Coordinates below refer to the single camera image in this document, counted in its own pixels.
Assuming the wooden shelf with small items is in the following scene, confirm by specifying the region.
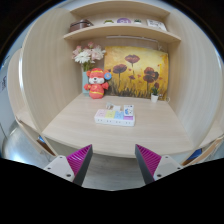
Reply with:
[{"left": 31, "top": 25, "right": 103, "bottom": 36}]
[{"left": 63, "top": 1, "right": 183, "bottom": 44}]

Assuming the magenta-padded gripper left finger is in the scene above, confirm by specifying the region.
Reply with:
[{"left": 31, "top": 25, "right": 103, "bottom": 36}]
[{"left": 43, "top": 143, "right": 94, "bottom": 187}]

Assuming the red plush mascot toy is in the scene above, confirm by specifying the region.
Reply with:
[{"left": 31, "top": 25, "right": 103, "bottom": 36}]
[{"left": 83, "top": 67, "right": 113, "bottom": 100}]

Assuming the yellow poppy flower painting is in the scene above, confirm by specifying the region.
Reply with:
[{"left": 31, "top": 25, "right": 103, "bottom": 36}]
[{"left": 103, "top": 45, "right": 170, "bottom": 100}]

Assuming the pale blue flower vase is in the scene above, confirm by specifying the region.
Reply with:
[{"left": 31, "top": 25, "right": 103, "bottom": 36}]
[{"left": 81, "top": 68, "right": 91, "bottom": 96}]

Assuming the pink white flower bouquet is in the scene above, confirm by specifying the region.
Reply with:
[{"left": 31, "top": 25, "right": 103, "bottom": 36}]
[{"left": 71, "top": 41, "right": 107, "bottom": 73}]

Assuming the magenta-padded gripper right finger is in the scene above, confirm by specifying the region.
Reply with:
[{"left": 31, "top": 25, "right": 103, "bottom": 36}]
[{"left": 134, "top": 143, "right": 184, "bottom": 185}]

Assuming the white power strip plug cable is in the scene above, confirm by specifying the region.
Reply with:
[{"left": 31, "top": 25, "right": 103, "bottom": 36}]
[{"left": 105, "top": 102, "right": 122, "bottom": 112}]

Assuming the small green plant white pot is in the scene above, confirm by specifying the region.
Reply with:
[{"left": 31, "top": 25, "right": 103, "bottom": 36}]
[{"left": 149, "top": 85, "right": 160, "bottom": 103}]

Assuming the thin white cable loop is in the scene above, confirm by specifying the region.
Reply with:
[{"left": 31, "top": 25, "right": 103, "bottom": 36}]
[{"left": 159, "top": 94, "right": 171, "bottom": 103}]

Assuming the pastel multicolour power strip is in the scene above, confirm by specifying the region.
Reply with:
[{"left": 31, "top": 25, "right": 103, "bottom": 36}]
[{"left": 93, "top": 108, "right": 136, "bottom": 127}]

